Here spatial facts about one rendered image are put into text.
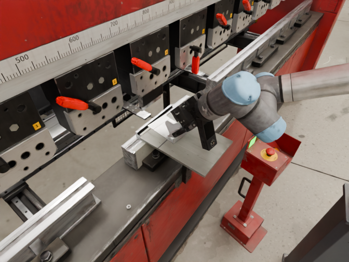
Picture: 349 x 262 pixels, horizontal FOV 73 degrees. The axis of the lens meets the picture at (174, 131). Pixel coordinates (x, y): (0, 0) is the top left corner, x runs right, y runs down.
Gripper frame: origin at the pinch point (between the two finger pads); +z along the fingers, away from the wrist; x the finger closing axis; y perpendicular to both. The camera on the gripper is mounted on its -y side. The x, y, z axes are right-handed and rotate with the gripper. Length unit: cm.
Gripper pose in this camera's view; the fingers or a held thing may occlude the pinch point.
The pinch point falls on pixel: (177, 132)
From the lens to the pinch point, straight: 81.6
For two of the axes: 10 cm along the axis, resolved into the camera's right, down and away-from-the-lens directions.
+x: -6.9, 5.0, -5.2
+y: -5.5, -8.3, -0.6
